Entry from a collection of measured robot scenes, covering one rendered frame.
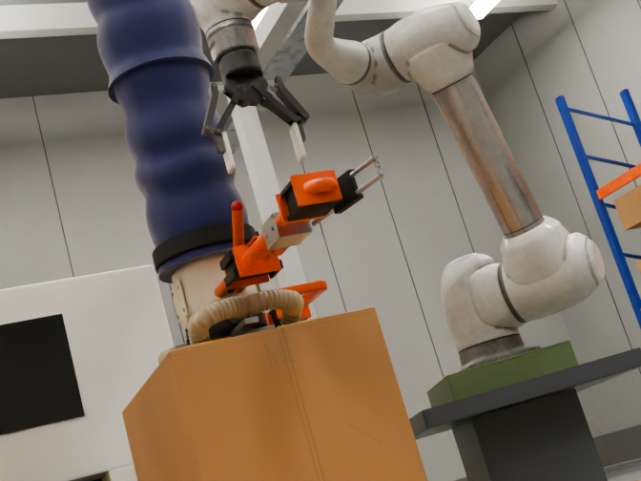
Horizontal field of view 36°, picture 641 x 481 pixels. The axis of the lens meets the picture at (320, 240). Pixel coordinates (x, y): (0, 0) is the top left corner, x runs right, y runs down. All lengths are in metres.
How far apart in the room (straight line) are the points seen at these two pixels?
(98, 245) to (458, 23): 9.99
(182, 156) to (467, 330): 0.79
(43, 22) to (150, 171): 8.64
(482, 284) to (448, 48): 0.55
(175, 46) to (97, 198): 10.03
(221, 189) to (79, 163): 10.27
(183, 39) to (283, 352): 0.78
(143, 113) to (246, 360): 0.65
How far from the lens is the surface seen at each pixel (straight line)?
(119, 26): 2.21
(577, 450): 2.29
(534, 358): 2.26
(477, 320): 2.33
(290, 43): 9.10
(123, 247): 12.01
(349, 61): 2.18
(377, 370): 1.81
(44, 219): 11.97
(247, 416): 1.72
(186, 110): 2.12
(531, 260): 2.26
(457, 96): 2.23
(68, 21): 10.75
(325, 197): 1.50
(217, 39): 1.81
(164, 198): 2.07
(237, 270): 1.81
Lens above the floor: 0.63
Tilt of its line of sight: 14 degrees up
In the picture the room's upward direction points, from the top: 17 degrees counter-clockwise
